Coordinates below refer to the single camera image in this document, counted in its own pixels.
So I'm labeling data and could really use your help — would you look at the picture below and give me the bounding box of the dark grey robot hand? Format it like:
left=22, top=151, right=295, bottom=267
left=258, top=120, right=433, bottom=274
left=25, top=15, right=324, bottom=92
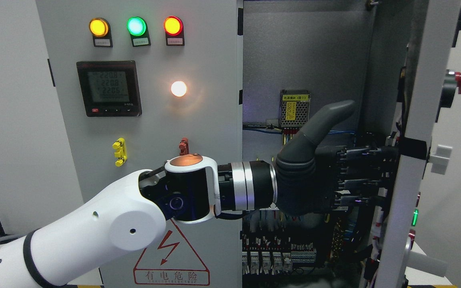
left=274, top=100, right=399, bottom=216

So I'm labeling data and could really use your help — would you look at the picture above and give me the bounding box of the grey cabinet door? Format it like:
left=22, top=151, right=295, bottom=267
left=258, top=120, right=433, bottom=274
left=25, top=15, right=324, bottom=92
left=368, top=0, right=461, bottom=288
left=36, top=0, right=243, bottom=288

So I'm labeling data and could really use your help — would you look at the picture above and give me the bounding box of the metal mesh power supply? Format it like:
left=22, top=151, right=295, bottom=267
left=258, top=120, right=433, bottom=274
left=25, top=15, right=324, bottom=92
left=279, top=90, right=311, bottom=128

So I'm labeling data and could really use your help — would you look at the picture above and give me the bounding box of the relay terminal row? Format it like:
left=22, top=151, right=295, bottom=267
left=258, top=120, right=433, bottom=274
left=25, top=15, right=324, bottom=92
left=242, top=216, right=319, bottom=276

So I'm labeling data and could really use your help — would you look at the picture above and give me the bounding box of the grey cabinet body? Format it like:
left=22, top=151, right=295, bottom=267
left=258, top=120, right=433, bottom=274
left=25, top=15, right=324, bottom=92
left=242, top=0, right=405, bottom=288

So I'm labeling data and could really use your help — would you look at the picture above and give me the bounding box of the white glowing indicator lamp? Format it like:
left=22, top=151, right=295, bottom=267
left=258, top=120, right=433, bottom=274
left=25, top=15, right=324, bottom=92
left=170, top=81, right=187, bottom=97

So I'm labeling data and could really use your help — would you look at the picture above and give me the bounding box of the red electric warning sticker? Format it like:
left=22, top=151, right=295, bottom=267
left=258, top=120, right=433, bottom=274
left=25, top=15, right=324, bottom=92
left=133, top=220, right=210, bottom=286

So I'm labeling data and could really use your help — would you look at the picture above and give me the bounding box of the red emergency stop button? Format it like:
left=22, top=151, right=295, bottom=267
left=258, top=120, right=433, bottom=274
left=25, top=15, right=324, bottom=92
left=439, top=70, right=461, bottom=108

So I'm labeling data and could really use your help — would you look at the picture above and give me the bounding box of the red indicator lamp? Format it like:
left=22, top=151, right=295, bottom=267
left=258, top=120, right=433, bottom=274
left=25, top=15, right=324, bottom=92
left=163, top=15, right=184, bottom=36

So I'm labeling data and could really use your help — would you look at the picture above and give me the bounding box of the black digital power meter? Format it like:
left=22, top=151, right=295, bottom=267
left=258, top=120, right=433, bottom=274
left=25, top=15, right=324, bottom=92
left=76, top=60, right=142, bottom=117

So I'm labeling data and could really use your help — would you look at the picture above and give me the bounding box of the green indicator lamp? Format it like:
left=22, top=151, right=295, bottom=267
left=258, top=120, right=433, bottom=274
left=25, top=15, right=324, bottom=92
left=126, top=16, right=147, bottom=37

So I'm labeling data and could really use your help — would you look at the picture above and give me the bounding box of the yellow indicator lamp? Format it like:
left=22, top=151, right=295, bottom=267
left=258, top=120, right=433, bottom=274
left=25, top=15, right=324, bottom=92
left=88, top=18, right=110, bottom=38

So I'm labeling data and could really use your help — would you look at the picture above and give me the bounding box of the red terminal post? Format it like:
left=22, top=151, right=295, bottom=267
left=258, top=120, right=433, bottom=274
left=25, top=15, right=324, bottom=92
left=178, top=137, right=190, bottom=156

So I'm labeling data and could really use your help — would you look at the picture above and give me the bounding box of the white right rotary switch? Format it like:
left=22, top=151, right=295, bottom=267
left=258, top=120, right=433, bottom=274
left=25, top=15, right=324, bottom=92
left=429, top=144, right=453, bottom=175

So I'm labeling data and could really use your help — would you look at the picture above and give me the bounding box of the white door handle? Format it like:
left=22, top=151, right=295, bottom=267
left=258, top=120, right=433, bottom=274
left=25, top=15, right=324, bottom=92
left=401, top=237, right=453, bottom=288

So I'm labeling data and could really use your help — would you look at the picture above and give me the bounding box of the yellow terminal post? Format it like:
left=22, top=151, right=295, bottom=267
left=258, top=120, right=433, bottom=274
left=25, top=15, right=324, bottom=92
left=112, top=138, right=127, bottom=166

